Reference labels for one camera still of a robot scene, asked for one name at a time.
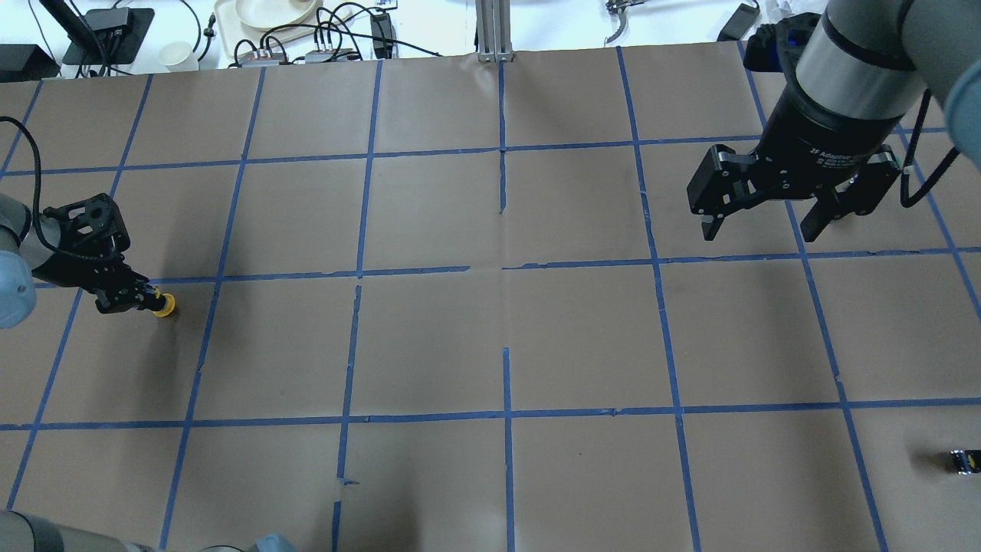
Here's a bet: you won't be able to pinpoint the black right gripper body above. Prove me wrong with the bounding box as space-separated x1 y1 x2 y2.
687 92 901 215

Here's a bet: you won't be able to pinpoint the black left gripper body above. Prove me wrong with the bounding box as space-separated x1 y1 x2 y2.
31 193 146 311

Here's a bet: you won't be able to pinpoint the yellow push button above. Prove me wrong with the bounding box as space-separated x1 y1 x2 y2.
138 287 176 317

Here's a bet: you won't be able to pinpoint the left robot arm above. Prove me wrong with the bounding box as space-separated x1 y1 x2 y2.
1 193 176 329

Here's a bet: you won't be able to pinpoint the black power adapter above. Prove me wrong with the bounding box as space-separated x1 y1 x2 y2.
716 1 761 42

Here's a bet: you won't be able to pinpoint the white paper cup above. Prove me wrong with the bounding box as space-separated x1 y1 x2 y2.
158 41 199 73

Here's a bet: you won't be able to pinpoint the beige tray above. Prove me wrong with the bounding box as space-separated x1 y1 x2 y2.
214 1 323 57

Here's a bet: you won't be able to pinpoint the aluminium frame post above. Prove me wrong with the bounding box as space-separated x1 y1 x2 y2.
475 0 515 63

